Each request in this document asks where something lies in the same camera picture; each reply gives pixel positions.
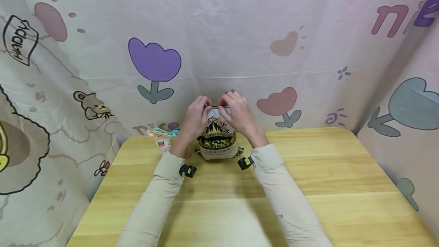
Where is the person's right hand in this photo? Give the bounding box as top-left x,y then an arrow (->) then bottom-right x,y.
218,91 -> 270,149

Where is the person's left hand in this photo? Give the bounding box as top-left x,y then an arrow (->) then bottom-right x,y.
169,95 -> 213,159

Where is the person's left forearm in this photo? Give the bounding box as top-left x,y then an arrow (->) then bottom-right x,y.
117,151 -> 187,247

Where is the white rice bag black label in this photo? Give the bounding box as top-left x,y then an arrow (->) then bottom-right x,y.
195,106 -> 245,160

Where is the person's right forearm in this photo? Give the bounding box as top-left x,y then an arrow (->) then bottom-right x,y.
250,143 -> 333,247

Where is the teal plastic clip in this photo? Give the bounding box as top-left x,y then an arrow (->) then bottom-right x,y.
152,127 -> 180,138

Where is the black wrist band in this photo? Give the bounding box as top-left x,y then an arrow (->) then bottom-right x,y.
179,163 -> 197,178
237,156 -> 255,171

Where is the small white orange packet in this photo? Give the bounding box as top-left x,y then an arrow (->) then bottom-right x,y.
147,129 -> 174,153

